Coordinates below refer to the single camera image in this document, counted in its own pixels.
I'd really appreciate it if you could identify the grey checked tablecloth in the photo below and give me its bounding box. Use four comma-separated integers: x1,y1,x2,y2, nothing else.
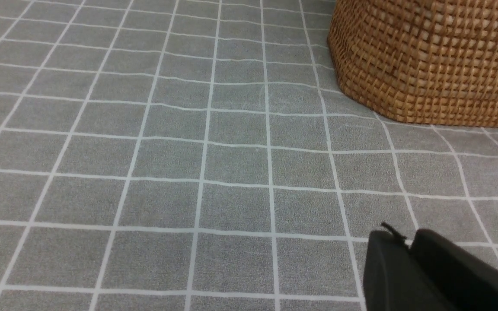
0,0,498,311

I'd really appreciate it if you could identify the woven rattan basket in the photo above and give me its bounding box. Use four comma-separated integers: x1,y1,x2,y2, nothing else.
327,0,498,127

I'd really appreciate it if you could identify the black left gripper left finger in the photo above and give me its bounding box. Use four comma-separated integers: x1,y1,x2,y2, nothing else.
362,222,456,311

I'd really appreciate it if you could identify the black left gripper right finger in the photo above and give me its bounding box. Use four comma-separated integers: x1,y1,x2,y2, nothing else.
410,228,498,311

